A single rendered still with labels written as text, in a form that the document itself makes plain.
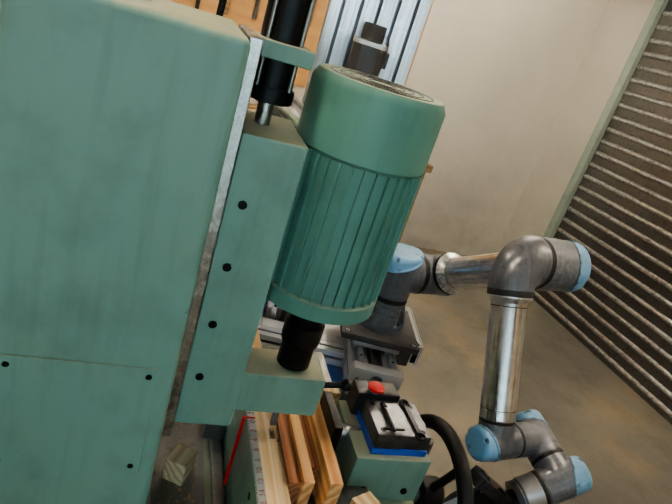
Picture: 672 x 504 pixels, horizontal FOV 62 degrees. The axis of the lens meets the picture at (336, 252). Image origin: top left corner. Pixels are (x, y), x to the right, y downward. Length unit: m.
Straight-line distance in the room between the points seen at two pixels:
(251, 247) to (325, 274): 0.10
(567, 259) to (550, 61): 3.73
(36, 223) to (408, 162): 0.41
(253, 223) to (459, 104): 3.99
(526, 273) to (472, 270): 0.28
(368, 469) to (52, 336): 0.52
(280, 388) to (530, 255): 0.62
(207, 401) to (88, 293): 0.24
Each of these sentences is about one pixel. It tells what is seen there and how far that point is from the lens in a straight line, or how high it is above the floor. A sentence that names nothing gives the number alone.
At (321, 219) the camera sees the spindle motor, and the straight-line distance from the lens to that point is 0.70.
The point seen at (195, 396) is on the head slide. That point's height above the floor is 1.05.
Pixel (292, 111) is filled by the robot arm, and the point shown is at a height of 1.34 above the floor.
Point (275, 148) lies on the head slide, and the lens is 0.66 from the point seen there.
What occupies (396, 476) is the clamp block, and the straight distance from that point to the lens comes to 1.00.
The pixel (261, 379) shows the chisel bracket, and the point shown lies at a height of 1.06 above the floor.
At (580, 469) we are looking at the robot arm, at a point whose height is 0.87.
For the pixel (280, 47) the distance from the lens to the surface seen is 0.67.
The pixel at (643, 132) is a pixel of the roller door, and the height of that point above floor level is 1.46.
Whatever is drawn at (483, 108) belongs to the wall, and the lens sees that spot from 4.72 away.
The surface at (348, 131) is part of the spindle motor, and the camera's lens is 0.66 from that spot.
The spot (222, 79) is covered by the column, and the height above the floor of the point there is 1.48.
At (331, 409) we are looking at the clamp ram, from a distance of 0.95.
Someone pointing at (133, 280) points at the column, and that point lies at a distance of 0.67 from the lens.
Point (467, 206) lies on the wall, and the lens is 4.95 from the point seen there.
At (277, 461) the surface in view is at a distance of 0.92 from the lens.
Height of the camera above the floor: 1.57
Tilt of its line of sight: 22 degrees down
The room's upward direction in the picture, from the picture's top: 18 degrees clockwise
